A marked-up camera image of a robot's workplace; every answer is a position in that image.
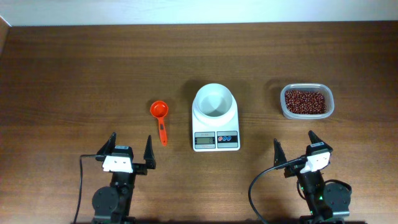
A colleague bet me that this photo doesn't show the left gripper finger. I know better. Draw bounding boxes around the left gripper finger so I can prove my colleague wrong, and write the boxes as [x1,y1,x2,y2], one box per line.
[96,132,117,156]
[144,135,156,169]

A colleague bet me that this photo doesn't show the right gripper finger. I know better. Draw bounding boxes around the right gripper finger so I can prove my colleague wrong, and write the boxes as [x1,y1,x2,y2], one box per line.
[273,138,287,167]
[308,130,322,144]

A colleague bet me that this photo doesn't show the orange plastic measuring scoop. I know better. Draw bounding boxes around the orange plastic measuring scoop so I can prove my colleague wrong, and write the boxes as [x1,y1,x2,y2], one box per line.
[150,101,169,146]

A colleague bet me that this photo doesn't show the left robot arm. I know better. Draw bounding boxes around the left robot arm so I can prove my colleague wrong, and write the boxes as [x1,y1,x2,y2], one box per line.
[91,133,156,224]

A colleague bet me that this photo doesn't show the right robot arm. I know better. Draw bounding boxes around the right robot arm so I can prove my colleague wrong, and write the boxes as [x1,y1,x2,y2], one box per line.
[274,131,352,223]

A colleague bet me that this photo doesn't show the white digital kitchen scale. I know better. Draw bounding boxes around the white digital kitchen scale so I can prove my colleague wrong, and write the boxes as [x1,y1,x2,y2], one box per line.
[192,99,241,152]

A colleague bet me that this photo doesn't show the white round bowl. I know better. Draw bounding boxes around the white round bowl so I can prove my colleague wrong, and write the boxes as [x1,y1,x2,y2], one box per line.
[193,83,234,118]

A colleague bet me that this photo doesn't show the red beans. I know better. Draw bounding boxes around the red beans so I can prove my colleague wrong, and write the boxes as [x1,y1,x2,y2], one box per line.
[284,90,326,114]

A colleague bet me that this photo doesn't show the clear plastic container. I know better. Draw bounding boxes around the clear plastic container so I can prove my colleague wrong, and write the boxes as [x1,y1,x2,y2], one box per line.
[280,83,335,119]

